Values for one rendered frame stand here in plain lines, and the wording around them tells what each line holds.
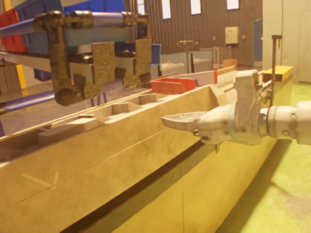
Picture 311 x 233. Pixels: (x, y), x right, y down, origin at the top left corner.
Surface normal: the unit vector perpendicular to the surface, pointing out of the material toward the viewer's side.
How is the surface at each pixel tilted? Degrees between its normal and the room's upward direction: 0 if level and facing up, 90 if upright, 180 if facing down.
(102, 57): 96
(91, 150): 80
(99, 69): 96
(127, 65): 90
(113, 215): 90
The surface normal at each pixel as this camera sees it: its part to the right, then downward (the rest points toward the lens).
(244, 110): -0.68, -0.24
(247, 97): -0.70, 0.08
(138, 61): 0.74, 0.26
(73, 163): 0.71, 0.00
